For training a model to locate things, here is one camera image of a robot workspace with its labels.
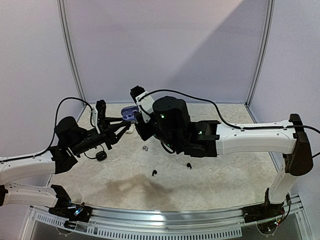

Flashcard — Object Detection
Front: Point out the blue grey charging case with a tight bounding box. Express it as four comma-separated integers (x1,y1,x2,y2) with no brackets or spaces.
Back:
120,105,139,123

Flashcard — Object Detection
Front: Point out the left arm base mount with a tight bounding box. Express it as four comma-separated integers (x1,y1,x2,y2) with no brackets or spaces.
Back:
48,199,93,223

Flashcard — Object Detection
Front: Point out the silver earbud pair centre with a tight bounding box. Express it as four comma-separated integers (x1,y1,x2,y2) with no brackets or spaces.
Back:
142,145,149,152

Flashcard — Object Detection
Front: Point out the aluminium front rail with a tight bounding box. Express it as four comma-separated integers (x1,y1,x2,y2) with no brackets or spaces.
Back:
21,194,314,240

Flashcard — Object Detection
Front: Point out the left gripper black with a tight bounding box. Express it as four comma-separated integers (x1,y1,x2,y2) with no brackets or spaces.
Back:
70,117,131,156

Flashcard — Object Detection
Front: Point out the aluminium frame post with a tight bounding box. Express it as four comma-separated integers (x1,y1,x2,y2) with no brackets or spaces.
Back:
245,0,275,108
57,0,86,101

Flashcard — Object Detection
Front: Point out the black earbud right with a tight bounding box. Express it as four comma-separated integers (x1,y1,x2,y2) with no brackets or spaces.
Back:
186,162,192,169

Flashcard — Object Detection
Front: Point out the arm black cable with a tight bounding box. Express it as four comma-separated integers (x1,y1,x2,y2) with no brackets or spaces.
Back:
139,89,320,160
0,97,96,163

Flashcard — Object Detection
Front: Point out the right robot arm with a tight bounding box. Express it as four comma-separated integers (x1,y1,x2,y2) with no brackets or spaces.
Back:
135,92,314,218

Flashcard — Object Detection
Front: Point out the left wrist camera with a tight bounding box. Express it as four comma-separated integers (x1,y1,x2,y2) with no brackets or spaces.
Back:
90,99,106,134

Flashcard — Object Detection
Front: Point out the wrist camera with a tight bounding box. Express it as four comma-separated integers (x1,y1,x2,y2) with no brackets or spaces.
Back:
130,85,155,123
90,99,106,134

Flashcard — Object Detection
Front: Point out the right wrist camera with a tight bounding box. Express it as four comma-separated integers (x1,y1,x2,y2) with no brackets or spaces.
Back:
130,85,155,123

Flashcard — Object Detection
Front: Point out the left aluminium frame post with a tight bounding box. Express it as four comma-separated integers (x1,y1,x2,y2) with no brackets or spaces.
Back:
57,0,86,101

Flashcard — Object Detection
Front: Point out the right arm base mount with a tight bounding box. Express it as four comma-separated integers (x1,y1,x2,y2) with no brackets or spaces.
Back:
241,201,284,223

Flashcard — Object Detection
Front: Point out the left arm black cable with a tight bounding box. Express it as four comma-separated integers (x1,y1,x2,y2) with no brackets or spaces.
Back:
0,97,96,163

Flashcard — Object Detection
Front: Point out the black earbud charging case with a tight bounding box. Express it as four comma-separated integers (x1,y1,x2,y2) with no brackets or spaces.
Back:
95,151,107,162

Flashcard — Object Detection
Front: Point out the white earbud charging case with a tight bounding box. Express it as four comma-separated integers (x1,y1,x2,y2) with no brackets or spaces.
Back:
125,126,135,134

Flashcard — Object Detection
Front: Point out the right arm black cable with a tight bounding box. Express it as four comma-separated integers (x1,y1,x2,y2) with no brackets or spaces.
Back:
139,89,320,160

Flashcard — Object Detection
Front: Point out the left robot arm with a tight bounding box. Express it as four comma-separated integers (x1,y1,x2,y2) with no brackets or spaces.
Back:
0,100,131,217

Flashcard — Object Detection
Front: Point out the right aluminium frame post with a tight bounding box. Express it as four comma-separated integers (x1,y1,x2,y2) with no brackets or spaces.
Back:
245,0,275,108

